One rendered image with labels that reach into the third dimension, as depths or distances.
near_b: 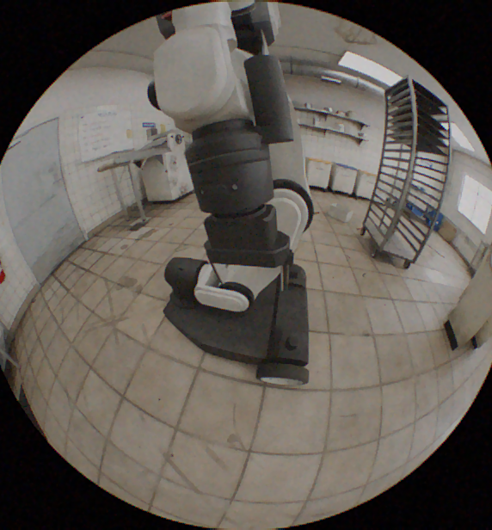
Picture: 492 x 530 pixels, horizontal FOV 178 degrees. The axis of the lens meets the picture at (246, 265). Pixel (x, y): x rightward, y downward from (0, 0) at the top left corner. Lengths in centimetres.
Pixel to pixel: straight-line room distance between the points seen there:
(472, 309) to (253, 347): 165
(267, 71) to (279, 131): 6
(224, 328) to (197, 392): 32
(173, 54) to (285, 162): 27
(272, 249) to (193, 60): 20
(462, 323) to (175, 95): 181
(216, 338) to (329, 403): 57
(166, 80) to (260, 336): 65
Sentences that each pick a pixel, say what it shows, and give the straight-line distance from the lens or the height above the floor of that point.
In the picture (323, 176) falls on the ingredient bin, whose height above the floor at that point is 37.
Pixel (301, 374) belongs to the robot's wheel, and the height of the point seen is 19.
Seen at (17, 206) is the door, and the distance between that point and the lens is 269.
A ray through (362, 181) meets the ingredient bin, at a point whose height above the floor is 49.
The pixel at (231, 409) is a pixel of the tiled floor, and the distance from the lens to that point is 73.
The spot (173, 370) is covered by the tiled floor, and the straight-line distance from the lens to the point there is 81.
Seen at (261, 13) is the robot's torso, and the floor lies 111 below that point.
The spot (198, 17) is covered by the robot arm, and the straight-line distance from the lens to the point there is 25.
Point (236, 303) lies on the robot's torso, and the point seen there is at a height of 30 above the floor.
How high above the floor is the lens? 73
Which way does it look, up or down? 41 degrees down
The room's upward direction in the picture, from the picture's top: straight up
